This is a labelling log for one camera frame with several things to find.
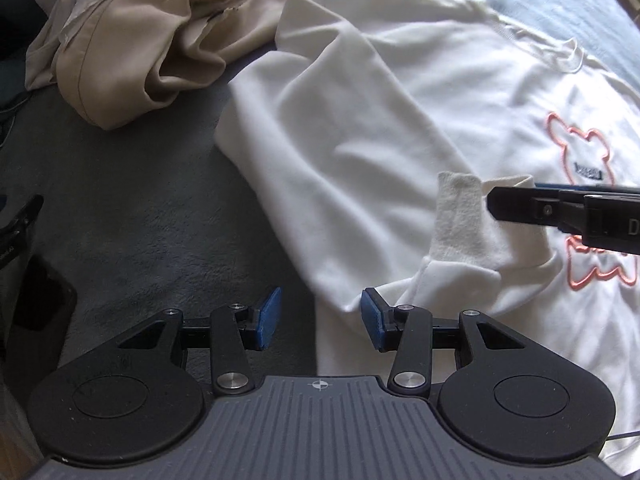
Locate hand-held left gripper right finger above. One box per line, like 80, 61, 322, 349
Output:
360, 286, 528, 396

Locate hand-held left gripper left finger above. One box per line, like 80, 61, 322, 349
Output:
116, 286, 283, 396

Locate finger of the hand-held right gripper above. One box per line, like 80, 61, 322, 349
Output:
486, 182, 640, 234

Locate white sweatshirt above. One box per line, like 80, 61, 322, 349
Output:
214, 0, 640, 477

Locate grey bed blanket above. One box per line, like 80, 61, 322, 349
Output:
0, 0, 640, 411

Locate beige pants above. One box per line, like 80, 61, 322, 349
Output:
25, 0, 346, 132

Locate teal duvet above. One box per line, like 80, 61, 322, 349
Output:
0, 0, 53, 98

